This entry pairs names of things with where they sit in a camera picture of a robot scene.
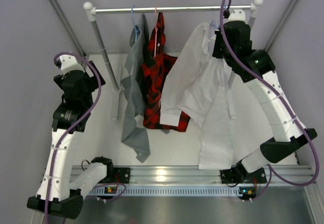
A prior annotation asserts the red black plaid shirt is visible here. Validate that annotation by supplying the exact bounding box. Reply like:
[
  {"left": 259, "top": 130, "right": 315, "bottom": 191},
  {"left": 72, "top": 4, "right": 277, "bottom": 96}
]
[{"left": 141, "top": 12, "right": 190, "bottom": 132}]

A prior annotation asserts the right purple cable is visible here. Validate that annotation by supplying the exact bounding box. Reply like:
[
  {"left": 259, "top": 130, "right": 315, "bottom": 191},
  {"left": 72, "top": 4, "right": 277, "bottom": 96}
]
[{"left": 219, "top": 0, "right": 319, "bottom": 186}]

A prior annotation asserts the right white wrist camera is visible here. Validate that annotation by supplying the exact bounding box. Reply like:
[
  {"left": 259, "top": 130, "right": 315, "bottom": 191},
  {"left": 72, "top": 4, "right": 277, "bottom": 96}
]
[{"left": 225, "top": 9, "right": 246, "bottom": 23}]

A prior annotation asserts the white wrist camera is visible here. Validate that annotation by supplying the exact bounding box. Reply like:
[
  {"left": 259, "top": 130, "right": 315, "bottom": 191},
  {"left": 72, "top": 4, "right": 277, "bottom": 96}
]
[
  {"left": 55, "top": 55, "right": 85, "bottom": 74},
  {"left": 225, "top": 9, "right": 246, "bottom": 23}
]

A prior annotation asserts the blue wire hanger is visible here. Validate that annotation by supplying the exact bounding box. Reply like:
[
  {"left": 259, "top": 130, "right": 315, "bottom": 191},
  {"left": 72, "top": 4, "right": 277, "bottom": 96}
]
[{"left": 208, "top": 19, "right": 220, "bottom": 42}]

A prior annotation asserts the silver white clothes rack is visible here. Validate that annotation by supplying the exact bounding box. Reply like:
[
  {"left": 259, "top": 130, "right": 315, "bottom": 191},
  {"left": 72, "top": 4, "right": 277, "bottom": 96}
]
[{"left": 83, "top": 0, "right": 264, "bottom": 120}]

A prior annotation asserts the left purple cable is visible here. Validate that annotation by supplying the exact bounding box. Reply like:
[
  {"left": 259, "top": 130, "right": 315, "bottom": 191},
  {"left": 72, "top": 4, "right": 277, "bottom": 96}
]
[{"left": 43, "top": 52, "right": 102, "bottom": 224}]

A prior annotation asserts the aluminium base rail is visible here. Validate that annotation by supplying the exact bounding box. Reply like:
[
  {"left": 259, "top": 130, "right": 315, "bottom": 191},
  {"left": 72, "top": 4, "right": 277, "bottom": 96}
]
[{"left": 70, "top": 165, "right": 317, "bottom": 185}]

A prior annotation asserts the pink hanger with plaid shirt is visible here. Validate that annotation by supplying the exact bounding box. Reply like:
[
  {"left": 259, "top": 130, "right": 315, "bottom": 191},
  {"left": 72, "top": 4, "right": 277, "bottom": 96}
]
[{"left": 153, "top": 6, "right": 158, "bottom": 57}]

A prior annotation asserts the purple cable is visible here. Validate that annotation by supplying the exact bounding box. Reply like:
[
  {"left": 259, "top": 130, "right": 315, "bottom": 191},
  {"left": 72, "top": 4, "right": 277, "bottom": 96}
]
[
  {"left": 43, "top": 52, "right": 102, "bottom": 224},
  {"left": 219, "top": 0, "right": 319, "bottom": 186}
]

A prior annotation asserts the slotted grey cable duct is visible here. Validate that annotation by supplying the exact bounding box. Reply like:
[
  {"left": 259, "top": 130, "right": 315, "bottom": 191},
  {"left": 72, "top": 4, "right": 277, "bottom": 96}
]
[{"left": 88, "top": 186, "right": 254, "bottom": 197}]

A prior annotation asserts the blue hanger with grey shirt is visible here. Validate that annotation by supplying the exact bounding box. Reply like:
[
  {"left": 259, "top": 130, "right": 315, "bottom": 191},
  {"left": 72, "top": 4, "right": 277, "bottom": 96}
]
[{"left": 131, "top": 5, "right": 140, "bottom": 42}]

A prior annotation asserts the grey shirt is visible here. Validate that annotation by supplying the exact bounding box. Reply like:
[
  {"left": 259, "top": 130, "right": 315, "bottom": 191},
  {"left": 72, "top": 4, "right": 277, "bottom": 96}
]
[{"left": 121, "top": 14, "right": 150, "bottom": 163}]

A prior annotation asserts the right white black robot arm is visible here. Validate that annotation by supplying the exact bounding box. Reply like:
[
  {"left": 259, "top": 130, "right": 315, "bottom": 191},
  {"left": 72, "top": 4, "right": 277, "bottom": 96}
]
[{"left": 213, "top": 21, "right": 317, "bottom": 182}]

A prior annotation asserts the white shirt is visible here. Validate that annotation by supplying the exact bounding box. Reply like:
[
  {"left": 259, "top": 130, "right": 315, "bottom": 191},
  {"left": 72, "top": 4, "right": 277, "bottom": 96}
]
[{"left": 159, "top": 21, "right": 235, "bottom": 171}]

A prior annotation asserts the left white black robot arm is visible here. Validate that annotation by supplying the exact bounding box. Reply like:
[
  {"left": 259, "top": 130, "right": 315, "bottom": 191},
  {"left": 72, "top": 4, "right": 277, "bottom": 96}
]
[{"left": 27, "top": 55, "right": 114, "bottom": 219}]

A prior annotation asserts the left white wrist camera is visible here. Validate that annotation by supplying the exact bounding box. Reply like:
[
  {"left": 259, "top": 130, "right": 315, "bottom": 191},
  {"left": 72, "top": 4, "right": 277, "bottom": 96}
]
[{"left": 55, "top": 55, "right": 85, "bottom": 74}]

